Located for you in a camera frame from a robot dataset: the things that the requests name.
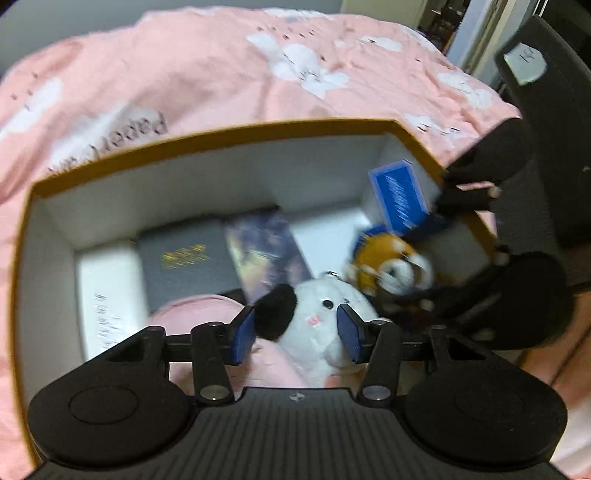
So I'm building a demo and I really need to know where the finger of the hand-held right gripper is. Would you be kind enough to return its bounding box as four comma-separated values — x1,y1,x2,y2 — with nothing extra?
431,154,505,219
382,247,514,325

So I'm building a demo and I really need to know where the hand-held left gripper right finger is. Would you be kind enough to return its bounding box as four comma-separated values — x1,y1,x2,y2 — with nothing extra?
337,303,491,408

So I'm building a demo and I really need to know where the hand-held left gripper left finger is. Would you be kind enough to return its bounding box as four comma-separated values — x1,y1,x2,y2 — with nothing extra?
105,305,257,408

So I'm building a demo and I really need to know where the white plush dog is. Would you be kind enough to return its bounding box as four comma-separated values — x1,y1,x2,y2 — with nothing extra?
252,277,393,389

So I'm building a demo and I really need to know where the blue and white box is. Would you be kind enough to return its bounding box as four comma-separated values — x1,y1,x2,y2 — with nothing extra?
361,159,440,237

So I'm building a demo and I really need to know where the brown plush toy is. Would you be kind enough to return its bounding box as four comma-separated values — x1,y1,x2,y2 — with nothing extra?
343,224,452,306

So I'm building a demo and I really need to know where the dark grey book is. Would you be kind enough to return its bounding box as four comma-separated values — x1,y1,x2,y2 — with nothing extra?
136,222,242,315

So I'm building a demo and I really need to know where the orange cardboard box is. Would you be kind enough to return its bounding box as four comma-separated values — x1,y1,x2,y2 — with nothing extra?
10,117,502,469

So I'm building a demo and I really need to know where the pink flat pouch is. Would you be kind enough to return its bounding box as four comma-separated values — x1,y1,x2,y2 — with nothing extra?
147,295,311,389

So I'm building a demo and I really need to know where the dark printed book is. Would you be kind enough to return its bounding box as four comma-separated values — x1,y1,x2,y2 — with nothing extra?
224,212,314,305

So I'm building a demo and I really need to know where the white printed box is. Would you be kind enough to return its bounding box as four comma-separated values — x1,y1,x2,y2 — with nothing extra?
75,244,151,361

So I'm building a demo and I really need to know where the pink printed blanket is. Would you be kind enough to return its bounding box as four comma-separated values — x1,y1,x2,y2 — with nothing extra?
0,7,591,480

